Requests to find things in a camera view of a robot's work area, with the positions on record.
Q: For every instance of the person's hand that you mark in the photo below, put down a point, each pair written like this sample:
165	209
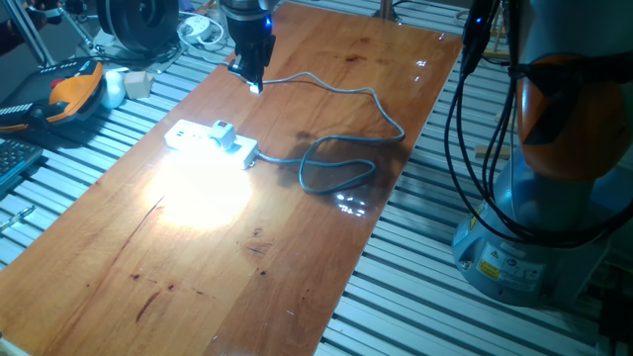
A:
42	16

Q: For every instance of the black filament spool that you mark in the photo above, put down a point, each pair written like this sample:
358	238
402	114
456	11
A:
123	25

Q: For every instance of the small wooden piece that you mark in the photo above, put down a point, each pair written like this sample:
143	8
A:
492	151

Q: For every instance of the white round socket reel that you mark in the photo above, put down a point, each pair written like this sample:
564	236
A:
198	27

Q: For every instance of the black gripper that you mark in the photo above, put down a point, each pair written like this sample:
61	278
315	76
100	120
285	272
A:
252	29

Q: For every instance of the orange and black teach pendant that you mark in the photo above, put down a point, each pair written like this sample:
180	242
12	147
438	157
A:
74	94

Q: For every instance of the beige wooden cube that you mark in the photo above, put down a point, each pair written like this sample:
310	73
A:
137	85

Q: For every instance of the black keyboard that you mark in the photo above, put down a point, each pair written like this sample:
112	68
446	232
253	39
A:
15	158

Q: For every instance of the small metal screwdriver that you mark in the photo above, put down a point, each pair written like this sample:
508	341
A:
17	217

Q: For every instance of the white rounded object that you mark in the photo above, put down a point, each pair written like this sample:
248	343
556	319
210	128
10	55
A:
115	89

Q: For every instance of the white power strip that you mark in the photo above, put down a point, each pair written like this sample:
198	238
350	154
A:
180	133

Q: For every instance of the brown wooden board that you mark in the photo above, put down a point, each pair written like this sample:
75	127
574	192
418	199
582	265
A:
222	272

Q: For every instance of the white plug adapter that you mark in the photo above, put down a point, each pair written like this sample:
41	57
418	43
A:
222	133

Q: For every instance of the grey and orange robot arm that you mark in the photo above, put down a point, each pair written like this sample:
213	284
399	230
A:
544	198

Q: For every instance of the person's dark sleeved forearm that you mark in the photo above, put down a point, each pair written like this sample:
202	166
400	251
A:
10	37

